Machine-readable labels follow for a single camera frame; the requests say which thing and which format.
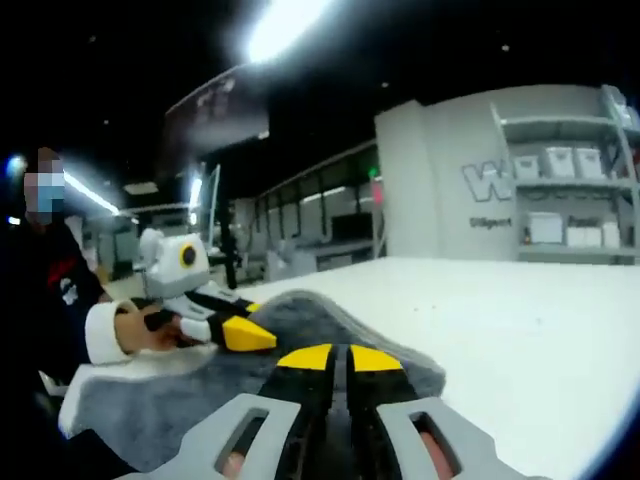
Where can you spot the grey metal shelf rack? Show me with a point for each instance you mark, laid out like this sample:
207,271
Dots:
565,185

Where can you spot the grey towel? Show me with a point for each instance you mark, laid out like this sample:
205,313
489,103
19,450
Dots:
310,325

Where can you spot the row of white storage bins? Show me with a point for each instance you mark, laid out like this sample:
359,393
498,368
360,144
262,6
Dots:
560,162

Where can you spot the black monitor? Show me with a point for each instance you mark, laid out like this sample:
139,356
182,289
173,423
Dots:
352,225

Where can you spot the bright ceiling light strip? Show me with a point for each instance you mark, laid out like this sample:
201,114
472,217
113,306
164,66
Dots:
285,30

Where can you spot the hanging display screen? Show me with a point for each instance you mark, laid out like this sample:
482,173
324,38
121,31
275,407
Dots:
215,115

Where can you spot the black pole stand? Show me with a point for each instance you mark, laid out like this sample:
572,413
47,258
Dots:
230,240

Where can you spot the person's dark clothed torso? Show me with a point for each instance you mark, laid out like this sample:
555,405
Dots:
45,280

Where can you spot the pink sign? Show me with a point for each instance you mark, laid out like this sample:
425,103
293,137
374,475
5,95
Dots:
377,192

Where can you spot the person's left hand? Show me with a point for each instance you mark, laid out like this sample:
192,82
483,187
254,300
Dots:
140,337

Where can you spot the long ceiling light strip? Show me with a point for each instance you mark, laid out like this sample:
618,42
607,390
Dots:
90,192

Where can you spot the short ceiling light strip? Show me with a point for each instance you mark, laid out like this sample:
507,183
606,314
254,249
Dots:
195,194

